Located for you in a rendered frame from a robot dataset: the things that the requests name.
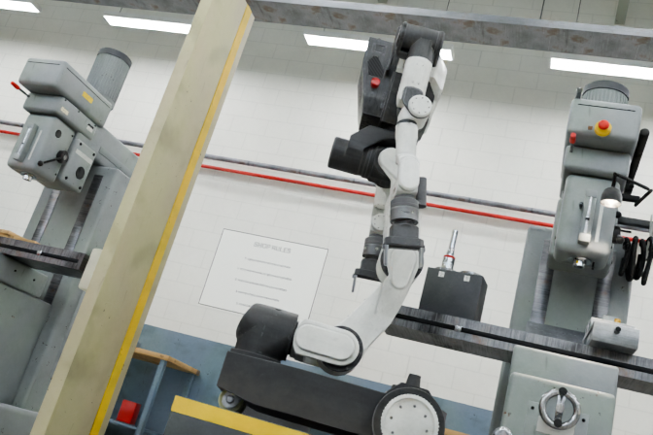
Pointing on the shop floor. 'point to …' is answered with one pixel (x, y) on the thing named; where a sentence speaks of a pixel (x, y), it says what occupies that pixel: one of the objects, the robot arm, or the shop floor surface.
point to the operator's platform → (217, 421)
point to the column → (560, 299)
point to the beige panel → (148, 217)
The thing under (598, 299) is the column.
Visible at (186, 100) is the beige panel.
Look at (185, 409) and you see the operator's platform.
